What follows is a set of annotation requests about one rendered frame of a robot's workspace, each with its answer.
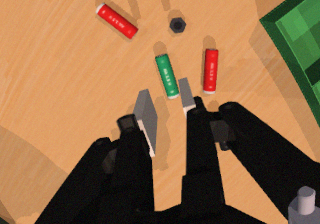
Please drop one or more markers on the black hex nut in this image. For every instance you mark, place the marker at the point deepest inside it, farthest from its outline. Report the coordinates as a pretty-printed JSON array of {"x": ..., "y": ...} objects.
[{"x": 177, "y": 25}]

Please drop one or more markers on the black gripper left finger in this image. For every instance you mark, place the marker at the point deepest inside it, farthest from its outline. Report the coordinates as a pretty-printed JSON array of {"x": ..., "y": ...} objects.
[{"x": 131, "y": 189}]

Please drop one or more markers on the red battery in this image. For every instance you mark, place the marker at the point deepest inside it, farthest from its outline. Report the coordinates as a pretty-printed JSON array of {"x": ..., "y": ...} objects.
[
  {"x": 210, "y": 71},
  {"x": 116, "y": 20}
]

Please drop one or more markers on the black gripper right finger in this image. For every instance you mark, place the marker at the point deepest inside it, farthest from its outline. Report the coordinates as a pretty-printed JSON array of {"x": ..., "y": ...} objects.
[{"x": 287, "y": 175}]

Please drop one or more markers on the green aa battery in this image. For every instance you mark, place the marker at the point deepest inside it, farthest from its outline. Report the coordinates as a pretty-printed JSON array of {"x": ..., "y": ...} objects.
[{"x": 167, "y": 76}]

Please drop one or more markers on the green three-compartment bin rack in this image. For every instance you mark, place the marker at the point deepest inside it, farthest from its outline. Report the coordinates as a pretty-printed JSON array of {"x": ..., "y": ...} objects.
[{"x": 299, "y": 44}]

